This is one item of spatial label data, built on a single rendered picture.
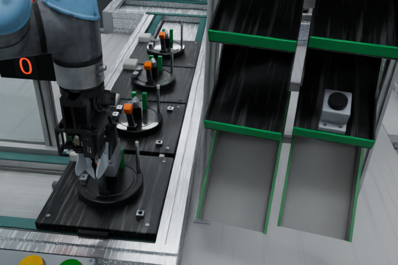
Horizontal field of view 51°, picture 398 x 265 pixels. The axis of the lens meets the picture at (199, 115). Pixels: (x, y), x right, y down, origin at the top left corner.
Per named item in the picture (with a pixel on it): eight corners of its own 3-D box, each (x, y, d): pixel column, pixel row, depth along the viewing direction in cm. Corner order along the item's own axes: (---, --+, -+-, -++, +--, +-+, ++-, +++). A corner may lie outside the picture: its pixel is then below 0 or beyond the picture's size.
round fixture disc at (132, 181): (135, 212, 85) (135, 205, 83) (68, 206, 85) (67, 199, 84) (148, 168, 96) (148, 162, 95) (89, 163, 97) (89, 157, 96)
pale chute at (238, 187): (266, 233, 79) (266, 234, 74) (199, 218, 82) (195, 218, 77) (291, 93, 85) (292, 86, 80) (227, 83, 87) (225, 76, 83)
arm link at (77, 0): (31, -19, 60) (90, -23, 64) (43, 51, 66) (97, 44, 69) (38, -4, 54) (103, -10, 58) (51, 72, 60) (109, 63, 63)
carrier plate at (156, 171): (156, 241, 81) (155, 233, 80) (35, 229, 83) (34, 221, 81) (173, 164, 101) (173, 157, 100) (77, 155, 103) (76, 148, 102)
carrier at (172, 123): (174, 160, 103) (174, 117, 96) (79, 152, 104) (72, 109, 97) (186, 109, 123) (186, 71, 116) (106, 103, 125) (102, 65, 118)
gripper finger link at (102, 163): (89, 194, 76) (83, 154, 71) (98, 173, 81) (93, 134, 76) (105, 196, 76) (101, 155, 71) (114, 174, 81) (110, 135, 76)
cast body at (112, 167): (115, 177, 85) (113, 149, 81) (94, 175, 85) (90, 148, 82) (124, 152, 92) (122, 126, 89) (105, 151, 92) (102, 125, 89)
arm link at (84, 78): (63, 47, 68) (112, 49, 68) (67, 71, 71) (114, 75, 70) (44, 66, 62) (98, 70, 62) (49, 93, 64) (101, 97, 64)
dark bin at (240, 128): (279, 142, 70) (283, 118, 64) (204, 128, 72) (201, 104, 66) (301, 24, 84) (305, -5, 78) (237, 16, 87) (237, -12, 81)
